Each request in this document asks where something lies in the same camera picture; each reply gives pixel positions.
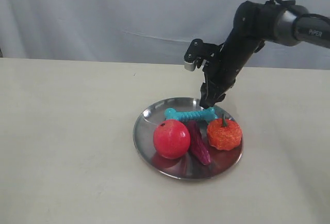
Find purple toy bitter gourd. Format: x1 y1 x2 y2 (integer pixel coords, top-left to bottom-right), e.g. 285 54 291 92
186 120 211 166

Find red apple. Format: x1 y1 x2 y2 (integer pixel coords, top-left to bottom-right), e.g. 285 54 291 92
153 119 191 160

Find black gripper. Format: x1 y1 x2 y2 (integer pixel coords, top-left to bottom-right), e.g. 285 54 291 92
199 44 251 109

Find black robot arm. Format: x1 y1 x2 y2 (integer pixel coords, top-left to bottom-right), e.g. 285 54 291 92
200 1 329 109

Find teal toy bone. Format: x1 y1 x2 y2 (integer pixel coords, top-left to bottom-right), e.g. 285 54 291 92
164 108 219 123

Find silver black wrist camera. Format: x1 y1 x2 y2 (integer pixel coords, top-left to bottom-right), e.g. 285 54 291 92
184 39 223 72

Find orange toy pumpkin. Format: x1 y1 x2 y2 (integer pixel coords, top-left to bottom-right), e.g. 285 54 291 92
207 118 242 151

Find round stainless steel plate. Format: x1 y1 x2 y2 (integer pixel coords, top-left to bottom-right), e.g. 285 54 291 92
133 97 243 181

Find white backdrop cloth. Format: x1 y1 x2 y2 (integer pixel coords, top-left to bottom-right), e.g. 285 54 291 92
1 0 329 64

